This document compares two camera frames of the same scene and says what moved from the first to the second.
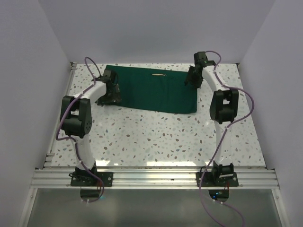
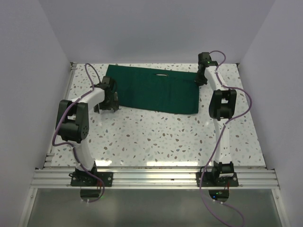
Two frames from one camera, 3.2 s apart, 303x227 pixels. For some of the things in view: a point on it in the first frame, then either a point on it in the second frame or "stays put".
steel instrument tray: x=158 y=74 stays put
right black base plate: x=210 y=179 stays put
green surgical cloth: x=155 y=89 stays put
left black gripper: x=115 y=97 -> x=113 y=105
